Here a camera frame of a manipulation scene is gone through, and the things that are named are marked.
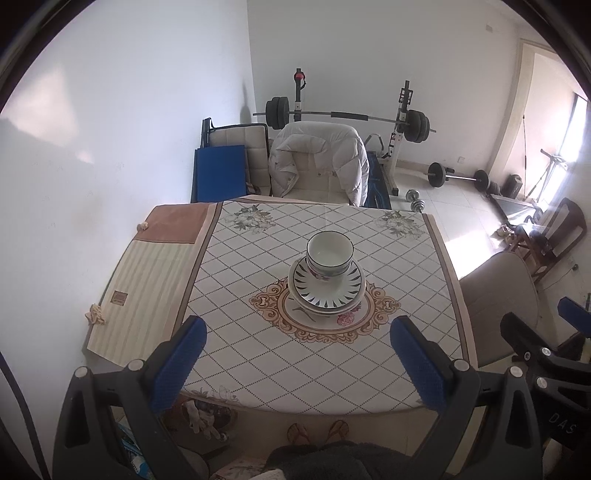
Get blue leaf pattern plate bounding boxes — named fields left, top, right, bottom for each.
left=292, top=255, right=365, bottom=309

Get blue rim white bowl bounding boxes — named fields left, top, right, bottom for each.
left=305, top=257, right=352, bottom=278

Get plain white plate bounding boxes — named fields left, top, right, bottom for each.
left=287, top=276, right=366, bottom=316

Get dark rim white bowl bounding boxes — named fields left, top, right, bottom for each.
left=305, top=231, right=355, bottom=266

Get white bowl red flowers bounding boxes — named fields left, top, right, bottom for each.
left=311, top=269, right=346, bottom=281

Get floor barbell black plates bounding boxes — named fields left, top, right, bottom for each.
left=427, top=162, right=490, bottom=192

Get grey upholstered chair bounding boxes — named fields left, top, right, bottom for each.
left=460, top=252, right=540, bottom=367

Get dark wooden chair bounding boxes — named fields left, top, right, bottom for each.
left=507, top=198, right=588, bottom=284

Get mat corner tassel near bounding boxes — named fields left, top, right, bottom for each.
left=84, top=304, right=106, bottom=325

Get cloth bundle under table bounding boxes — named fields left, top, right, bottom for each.
left=182, top=399, right=238, bottom=442

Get right sandalled foot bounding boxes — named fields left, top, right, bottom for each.
left=325, top=420, right=349, bottom=444

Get sandalled foot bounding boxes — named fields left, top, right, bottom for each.
left=287, top=423, right=311, bottom=446
left=325, top=420, right=349, bottom=444

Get brown beige striped mat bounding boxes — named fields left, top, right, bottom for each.
left=86, top=203, right=222, bottom=366

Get left sandalled foot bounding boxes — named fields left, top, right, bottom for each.
left=287, top=423, right=311, bottom=446

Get small chrome dumbbell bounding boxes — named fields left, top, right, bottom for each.
left=405, top=189, right=425, bottom=213

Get patterned diamond tablecloth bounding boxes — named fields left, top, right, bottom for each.
left=184, top=200, right=477, bottom=415

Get barbell on rack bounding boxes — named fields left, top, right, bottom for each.
left=253, top=97, right=436, bottom=143

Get cream padded chair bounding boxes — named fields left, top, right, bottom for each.
left=286, top=152, right=349, bottom=204

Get white puffer jacket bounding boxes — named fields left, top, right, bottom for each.
left=269, top=121, right=370, bottom=207

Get blue folded mat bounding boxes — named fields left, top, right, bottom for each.
left=191, top=146, right=247, bottom=203

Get black cable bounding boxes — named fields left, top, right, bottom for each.
left=0, top=352, right=50, bottom=480

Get cream cushion against wall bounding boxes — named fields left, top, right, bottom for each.
left=208, top=123, right=271, bottom=196

